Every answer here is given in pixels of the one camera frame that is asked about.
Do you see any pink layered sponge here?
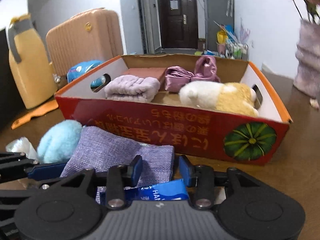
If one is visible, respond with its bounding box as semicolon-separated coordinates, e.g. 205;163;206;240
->
122;68;167;86

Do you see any pink ribbed suitcase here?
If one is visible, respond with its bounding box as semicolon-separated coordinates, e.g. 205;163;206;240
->
46;8;123;76

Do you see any black paper shopping bag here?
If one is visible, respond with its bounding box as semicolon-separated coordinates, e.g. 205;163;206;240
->
0;29;25;129

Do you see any yellow bucket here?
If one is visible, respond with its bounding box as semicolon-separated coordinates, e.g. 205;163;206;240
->
216;29;228;44

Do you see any white yellow plush toy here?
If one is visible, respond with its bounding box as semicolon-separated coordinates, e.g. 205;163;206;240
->
179;81;259;117

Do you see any orange plastic shoehorn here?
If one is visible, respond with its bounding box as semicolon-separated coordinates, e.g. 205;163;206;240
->
11;100;59;129

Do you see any pink satin bow scrunchie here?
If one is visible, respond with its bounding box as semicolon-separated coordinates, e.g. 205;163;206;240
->
165;55;221;93

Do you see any yellow thermos jug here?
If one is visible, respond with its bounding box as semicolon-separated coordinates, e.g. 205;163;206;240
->
8;14;57;109

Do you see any blue wet wipes pack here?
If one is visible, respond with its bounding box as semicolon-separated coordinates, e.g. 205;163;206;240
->
67;60;106;89

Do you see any light blue plush puff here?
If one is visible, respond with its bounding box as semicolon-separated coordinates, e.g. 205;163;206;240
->
37;120;82;164

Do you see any wire storage rack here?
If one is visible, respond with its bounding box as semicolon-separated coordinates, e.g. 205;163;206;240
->
225;42;248;61

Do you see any grey refrigerator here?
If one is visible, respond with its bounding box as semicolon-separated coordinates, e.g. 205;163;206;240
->
204;0;234;51

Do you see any dark brown entrance door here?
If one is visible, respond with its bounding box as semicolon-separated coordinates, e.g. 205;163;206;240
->
158;0;199;49

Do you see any pink textured vase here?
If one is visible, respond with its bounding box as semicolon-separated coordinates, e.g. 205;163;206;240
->
293;20;319;99

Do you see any fallen rose petal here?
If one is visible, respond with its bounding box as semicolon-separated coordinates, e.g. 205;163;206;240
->
309;99;320;110

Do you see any lavender fluffy headband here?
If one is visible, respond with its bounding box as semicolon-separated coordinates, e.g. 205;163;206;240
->
104;75;161;103

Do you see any purple woven cloth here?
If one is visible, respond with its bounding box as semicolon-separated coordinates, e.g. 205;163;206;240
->
60;126;175;204

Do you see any blue tissue packet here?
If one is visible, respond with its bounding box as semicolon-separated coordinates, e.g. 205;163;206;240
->
124;179;189;202

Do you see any red cardboard box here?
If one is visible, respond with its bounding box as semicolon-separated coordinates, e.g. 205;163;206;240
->
55;54;292;165

